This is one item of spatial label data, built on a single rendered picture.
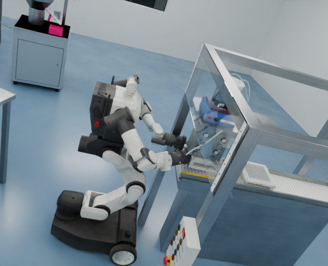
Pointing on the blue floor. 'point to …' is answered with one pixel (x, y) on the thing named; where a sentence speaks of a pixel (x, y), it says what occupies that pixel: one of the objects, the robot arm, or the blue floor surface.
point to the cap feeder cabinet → (38, 54)
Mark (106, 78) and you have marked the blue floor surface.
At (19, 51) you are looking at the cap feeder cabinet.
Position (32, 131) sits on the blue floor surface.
